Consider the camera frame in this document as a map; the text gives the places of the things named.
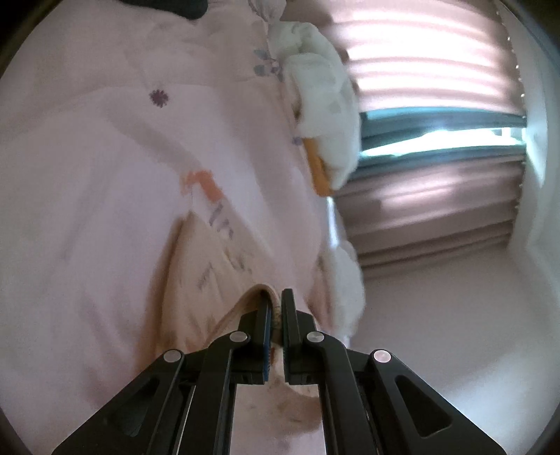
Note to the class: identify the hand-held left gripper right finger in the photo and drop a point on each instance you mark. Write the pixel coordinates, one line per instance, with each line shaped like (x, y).
(288, 341)

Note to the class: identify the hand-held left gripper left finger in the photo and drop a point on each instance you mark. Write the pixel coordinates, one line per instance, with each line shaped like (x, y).
(264, 341)

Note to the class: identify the orange folded cloth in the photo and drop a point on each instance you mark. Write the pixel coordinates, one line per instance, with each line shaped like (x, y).
(320, 170)

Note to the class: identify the teal curtain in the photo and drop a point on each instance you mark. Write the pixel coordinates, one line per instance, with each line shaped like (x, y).
(437, 131)

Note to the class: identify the pink printed blanket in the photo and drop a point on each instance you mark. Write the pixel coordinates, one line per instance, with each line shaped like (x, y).
(87, 153)

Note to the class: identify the black cloth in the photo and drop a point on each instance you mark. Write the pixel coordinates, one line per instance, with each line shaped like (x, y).
(175, 6)

